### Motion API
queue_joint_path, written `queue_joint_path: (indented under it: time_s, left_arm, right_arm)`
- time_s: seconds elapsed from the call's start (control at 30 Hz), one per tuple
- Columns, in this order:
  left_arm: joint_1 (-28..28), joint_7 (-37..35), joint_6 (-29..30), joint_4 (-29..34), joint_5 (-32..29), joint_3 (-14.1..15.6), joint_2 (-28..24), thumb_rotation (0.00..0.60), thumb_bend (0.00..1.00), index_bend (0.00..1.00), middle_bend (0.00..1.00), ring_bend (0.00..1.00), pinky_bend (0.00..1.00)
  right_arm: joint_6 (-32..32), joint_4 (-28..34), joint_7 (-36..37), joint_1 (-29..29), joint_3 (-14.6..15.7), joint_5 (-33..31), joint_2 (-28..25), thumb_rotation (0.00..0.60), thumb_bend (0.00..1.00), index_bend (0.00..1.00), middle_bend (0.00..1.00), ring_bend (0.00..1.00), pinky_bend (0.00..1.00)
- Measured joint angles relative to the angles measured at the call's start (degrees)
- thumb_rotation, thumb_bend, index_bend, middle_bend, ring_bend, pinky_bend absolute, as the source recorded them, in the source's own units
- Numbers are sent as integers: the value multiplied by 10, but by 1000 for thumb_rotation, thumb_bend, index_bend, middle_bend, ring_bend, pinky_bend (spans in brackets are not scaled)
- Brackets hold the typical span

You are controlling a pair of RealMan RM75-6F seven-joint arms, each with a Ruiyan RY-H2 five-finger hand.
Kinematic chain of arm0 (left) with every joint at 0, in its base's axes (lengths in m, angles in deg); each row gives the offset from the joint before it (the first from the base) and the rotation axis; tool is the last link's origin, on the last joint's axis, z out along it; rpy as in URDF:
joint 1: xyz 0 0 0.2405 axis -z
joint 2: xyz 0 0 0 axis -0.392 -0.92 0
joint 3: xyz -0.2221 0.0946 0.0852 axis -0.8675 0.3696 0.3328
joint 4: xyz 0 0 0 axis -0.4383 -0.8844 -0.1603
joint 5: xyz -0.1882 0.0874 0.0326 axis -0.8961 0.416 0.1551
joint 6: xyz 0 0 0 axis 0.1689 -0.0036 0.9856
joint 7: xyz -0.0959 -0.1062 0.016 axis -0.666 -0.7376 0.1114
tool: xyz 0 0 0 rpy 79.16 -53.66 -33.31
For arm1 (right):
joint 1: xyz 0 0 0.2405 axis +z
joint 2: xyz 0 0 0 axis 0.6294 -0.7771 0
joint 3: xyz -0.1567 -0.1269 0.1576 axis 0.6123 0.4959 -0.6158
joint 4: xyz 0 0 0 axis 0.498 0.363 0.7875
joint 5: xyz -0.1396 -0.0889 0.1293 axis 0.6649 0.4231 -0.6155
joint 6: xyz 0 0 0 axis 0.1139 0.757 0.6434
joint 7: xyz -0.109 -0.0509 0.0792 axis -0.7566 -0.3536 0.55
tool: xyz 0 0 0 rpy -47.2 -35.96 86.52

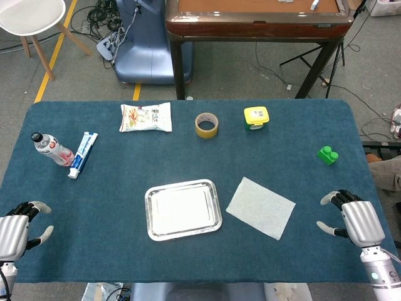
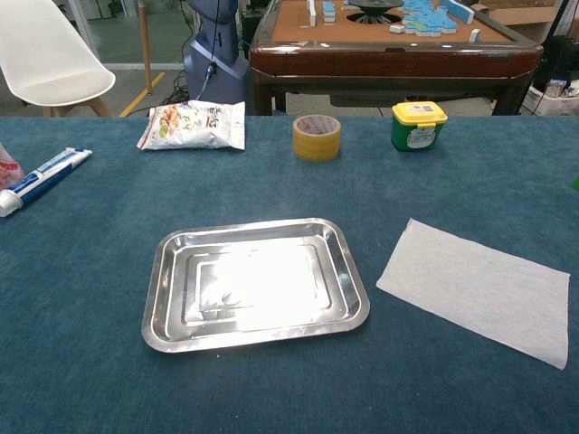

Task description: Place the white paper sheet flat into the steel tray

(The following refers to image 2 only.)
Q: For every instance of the white cloth sheet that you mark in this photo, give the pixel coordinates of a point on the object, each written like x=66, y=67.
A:
x=475, y=289

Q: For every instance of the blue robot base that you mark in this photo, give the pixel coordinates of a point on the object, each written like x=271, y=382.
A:
x=212, y=68

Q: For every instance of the rectangular steel tray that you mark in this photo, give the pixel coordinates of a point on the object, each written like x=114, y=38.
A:
x=253, y=280

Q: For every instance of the yellow tape roll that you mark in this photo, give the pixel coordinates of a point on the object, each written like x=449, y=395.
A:
x=316, y=149

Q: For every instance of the white snack bag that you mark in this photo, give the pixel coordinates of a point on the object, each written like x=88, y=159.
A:
x=190, y=126

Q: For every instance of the green container yellow lid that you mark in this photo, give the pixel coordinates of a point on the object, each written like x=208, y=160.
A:
x=418, y=113

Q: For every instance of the brown mahjong table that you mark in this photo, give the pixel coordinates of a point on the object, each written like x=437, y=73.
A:
x=389, y=59

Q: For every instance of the standing white mahjong tile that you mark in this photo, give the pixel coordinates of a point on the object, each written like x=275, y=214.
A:
x=311, y=11

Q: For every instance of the stacked mahjong tiles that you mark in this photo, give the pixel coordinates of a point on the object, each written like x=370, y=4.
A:
x=329, y=12

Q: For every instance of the flat white mahjong tile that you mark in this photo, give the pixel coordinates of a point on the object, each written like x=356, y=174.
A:
x=398, y=29

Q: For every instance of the black mahjong table dome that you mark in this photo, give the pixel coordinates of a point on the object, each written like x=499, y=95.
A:
x=375, y=5

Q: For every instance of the blue mahjong tile pile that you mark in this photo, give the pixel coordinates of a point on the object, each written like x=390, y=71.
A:
x=427, y=20

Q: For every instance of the blue white toothpaste tube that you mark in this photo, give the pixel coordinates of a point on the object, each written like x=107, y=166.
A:
x=40, y=181

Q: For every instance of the single blue-backed mahjong tile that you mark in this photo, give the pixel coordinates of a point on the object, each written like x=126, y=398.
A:
x=475, y=34

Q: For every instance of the long mahjong tile row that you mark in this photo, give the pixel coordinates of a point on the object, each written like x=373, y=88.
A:
x=461, y=11

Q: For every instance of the white storage box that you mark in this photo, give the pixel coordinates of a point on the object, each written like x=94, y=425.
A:
x=552, y=103

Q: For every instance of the green building block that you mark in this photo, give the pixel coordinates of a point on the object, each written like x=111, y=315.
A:
x=576, y=181

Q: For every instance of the white chair wooden legs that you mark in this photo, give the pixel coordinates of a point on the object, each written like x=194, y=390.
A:
x=45, y=54

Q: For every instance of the cardboard box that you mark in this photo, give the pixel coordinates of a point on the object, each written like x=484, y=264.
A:
x=520, y=16

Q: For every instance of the wooden post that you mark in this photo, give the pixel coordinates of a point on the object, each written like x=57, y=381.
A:
x=145, y=45

